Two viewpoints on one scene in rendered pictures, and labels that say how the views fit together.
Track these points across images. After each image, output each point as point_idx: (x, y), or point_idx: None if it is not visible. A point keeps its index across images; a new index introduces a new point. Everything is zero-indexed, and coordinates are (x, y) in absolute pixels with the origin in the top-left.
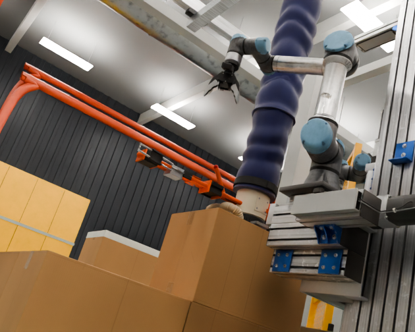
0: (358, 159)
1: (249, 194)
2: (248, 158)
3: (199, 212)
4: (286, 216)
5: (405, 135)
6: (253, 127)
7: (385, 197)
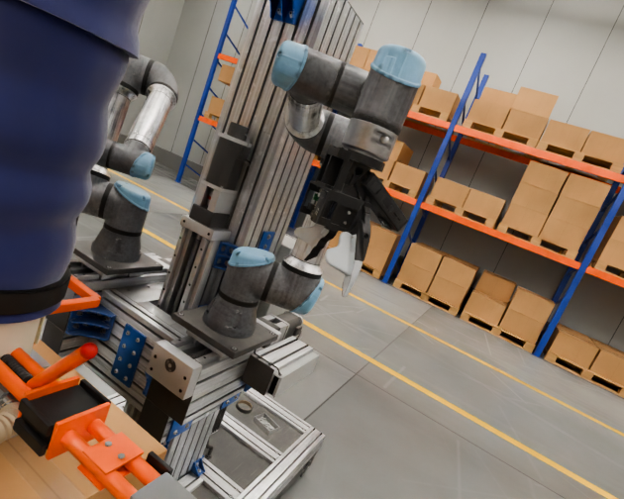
0: (151, 170)
1: (37, 321)
2: (52, 227)
3: (97, 497)
4: (216, 377)
5: (270, 222)
6: (62, 102)
7: (287, 328)
